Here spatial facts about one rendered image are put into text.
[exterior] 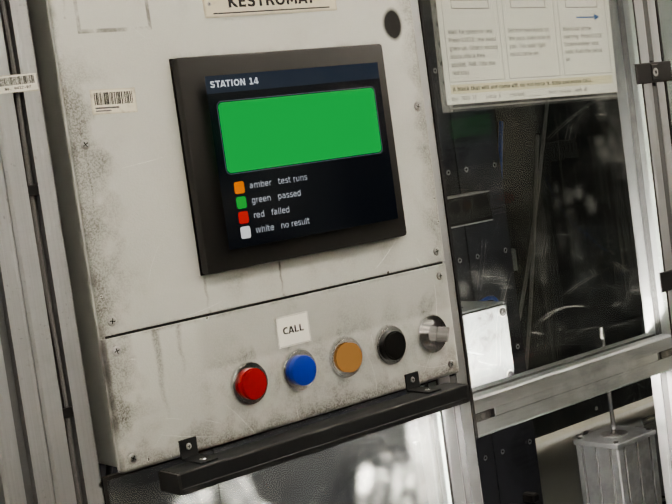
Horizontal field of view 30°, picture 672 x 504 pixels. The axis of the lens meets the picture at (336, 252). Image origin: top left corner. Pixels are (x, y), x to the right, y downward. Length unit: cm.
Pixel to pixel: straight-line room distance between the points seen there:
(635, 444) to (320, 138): 85
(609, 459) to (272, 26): 91
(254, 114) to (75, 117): 17
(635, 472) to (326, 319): 77
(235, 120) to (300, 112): 8
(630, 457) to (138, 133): 101
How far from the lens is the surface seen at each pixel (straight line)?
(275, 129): 120
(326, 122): 123
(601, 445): 188
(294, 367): 122
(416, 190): 134
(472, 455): 141
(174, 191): 116
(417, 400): 128
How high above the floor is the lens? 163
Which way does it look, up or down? 5 degrees down
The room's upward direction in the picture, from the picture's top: 8 degrees counter-clockwise
